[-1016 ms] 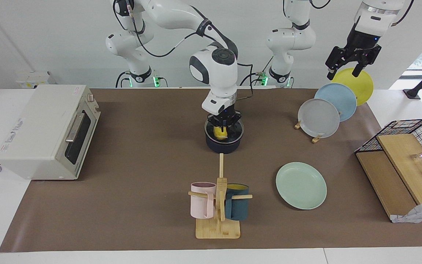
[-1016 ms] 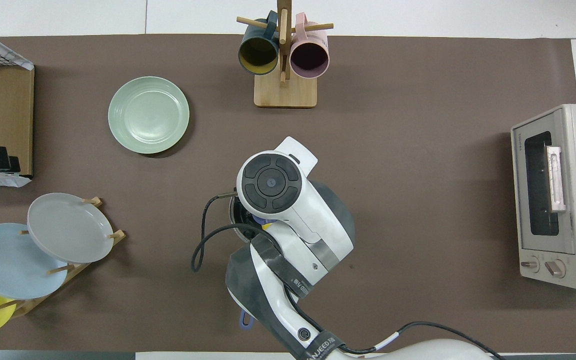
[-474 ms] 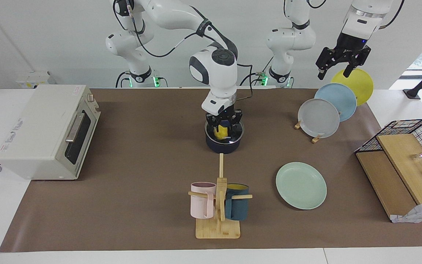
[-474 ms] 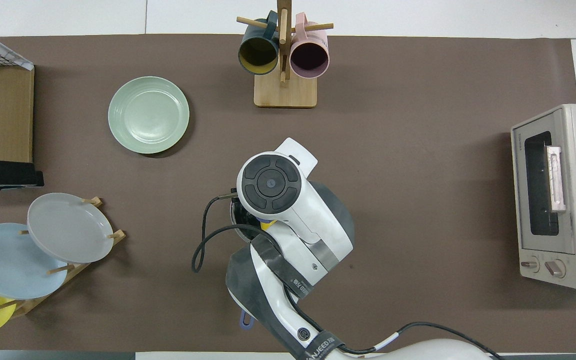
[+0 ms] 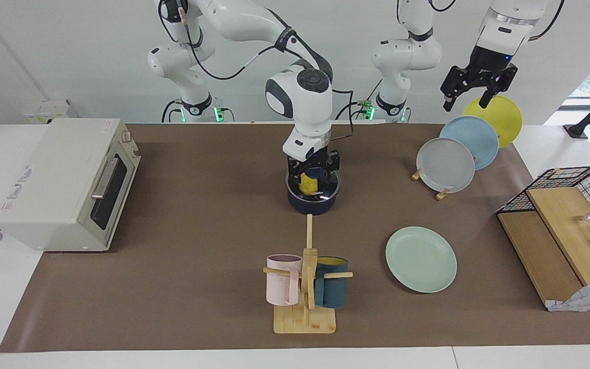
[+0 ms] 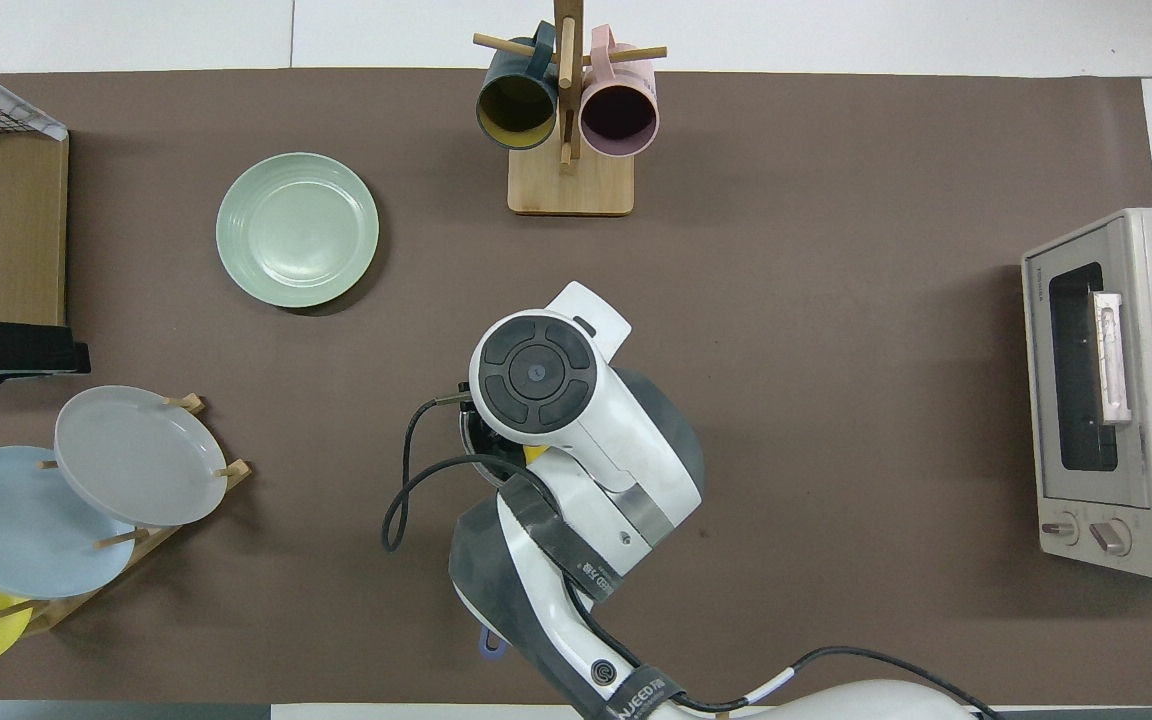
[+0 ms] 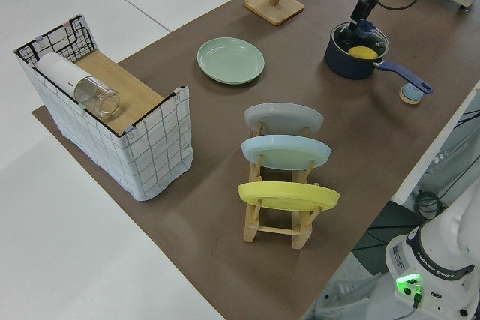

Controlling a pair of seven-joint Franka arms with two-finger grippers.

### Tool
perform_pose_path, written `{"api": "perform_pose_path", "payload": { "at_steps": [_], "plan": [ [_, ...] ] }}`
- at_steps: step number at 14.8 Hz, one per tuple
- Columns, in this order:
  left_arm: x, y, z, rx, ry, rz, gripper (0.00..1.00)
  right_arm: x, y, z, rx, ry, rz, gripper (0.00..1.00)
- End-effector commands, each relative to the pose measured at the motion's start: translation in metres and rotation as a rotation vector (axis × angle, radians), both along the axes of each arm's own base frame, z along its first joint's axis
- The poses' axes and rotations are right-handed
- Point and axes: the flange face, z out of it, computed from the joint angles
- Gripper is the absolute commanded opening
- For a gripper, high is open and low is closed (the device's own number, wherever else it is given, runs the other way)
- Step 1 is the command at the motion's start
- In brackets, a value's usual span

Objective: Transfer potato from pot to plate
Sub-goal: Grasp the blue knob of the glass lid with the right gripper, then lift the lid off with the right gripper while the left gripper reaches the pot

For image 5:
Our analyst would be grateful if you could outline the yellow potato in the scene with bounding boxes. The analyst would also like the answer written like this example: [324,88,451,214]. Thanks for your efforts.
[300,172,322,195]

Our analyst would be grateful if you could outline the yellow plate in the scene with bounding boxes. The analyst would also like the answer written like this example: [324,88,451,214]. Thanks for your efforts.
[462,96,523,149]

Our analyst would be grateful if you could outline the light blue plate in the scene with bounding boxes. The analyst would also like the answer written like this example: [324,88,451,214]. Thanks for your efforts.
[439,116,499,171]

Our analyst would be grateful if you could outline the grey plate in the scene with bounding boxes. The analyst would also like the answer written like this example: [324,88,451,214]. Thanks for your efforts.
[416,137,476,194]

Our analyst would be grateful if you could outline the wooden plate rack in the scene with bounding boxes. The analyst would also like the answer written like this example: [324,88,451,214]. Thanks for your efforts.
[411,167,452,201]

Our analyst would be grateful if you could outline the light green plate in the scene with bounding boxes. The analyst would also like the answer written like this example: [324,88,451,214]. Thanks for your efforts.
[385,226,458,294]

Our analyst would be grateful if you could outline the pink mug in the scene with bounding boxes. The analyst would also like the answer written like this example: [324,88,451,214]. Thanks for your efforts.
[266,254,303,306]

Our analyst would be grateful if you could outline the dark teal mug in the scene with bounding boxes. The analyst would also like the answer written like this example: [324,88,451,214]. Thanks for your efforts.
[314,256,349,309]

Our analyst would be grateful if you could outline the brown table mat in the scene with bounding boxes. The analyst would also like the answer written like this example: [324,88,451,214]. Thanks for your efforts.
[0,123,590,353]

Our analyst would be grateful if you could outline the wooden mug tree stand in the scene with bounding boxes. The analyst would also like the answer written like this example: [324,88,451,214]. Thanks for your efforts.
[263,214,353,335]

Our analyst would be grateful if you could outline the wooden shelf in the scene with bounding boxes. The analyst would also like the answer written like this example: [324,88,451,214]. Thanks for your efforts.
[497,187,590,308]

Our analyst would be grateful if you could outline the beige toaster oven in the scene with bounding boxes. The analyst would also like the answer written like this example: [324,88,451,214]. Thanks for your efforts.
[0,118,141,252]

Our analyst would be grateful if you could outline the dark saucepan with purple handle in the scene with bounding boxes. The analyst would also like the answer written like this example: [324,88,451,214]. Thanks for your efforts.
[287,174,341,215]

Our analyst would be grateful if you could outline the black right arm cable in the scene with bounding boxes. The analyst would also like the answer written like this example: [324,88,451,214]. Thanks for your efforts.
[158,0,354,140]

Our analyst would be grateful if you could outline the black wire basket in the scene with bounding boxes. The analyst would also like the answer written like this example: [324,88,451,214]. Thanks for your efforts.
[496,166,590,236]

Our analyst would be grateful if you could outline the white wall socket box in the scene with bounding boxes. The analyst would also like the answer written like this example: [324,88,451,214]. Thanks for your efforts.
[23,99,79,125]

